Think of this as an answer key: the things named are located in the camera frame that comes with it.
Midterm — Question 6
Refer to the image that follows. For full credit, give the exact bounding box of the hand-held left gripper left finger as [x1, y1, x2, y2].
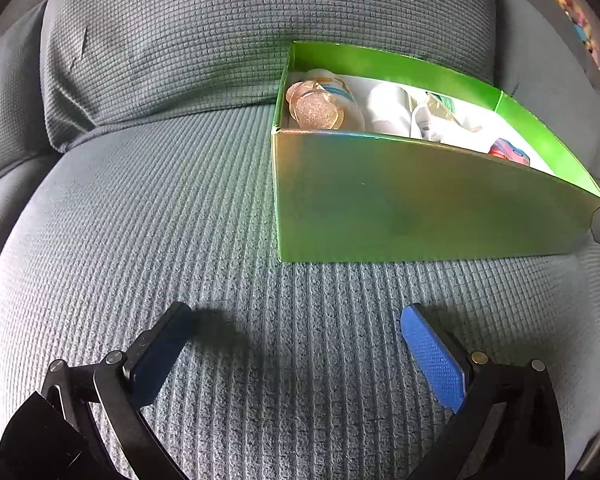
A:
[41, 301, 195, 480]

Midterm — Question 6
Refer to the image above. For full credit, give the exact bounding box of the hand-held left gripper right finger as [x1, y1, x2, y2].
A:
[400, 303, 567, 480]

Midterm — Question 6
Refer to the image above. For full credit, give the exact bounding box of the orange bottle with pink label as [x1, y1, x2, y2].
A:
[487, 137, 532, 167]

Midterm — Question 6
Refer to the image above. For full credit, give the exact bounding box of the green cardboard box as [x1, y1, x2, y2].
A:
[271, 41, 600, 264]

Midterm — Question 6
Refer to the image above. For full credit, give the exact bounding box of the cream hair claw clip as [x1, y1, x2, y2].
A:
[409, 100, 468, 142]

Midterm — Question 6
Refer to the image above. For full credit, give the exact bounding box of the rose gold glitter hair clip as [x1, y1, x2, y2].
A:
[285, 79, 347, 131]

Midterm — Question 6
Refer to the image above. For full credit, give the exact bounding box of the plain grey cushion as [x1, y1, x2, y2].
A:
[0, 0, 56, 193]
[490, 0, 600, 183]

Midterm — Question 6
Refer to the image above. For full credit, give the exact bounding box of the row of colourful plush toys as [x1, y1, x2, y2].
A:
[547, 0, 600, 58]

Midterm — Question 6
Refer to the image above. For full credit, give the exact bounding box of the plain white bottle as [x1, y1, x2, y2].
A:
[367, 85, 413, 137]

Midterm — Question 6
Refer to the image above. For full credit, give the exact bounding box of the white bottle with giraffe label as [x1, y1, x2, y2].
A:
[305, 71, 366, 132]

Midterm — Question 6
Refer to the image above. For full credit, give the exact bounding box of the grey waffle-textured cushion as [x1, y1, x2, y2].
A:
[39, 0, 497, 153]

